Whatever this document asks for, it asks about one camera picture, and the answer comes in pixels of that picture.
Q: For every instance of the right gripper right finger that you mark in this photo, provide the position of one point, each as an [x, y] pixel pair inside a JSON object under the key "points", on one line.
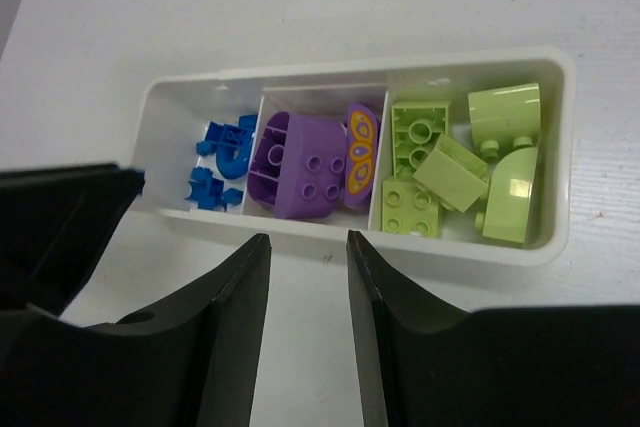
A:
{"points": [[424, 362]]}

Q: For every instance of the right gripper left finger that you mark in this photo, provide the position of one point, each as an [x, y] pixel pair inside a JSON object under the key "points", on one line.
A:
{"points": [[188, 359]]}

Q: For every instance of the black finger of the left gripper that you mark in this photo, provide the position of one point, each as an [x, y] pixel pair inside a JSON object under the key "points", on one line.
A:
{"points": [[55, 226]]}

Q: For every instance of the lime green lego brick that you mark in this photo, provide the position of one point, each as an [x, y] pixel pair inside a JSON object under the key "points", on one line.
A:
{"points": [[409, 210]]}

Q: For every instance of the small blue lego brick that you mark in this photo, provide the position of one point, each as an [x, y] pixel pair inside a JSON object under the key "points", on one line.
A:
{"points": [[205, 190], [232, 197]]}

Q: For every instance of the blue arch lego piece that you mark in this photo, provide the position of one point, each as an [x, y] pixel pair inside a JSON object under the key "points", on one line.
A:
{"points": [[231, 144]]}

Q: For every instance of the purple butterfly lego assembly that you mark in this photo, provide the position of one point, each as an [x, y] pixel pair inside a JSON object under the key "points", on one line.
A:
{"points": [[298, 167]]}

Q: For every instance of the lime green upturned lego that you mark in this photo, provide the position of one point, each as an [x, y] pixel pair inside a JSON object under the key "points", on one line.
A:
{"points": [[416, 127]]}

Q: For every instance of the lime green sloped lego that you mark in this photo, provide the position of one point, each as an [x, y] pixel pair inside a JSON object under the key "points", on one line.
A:
{"points": [[454, 174]]}

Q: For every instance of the lime green rounded lego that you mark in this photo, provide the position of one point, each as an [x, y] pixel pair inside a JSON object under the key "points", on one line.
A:
{"points": [[506, 215]]}

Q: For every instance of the white divided container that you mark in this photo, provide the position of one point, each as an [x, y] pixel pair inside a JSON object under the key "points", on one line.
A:
{"points": [[176, 112]]}

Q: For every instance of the purple butterfly wing lego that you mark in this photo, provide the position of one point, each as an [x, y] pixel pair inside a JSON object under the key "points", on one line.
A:
{"points": [[362, 129]]}

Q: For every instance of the lime green curved lego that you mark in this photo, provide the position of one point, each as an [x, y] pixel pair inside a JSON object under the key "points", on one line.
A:
{"points": [[504, 119]]}

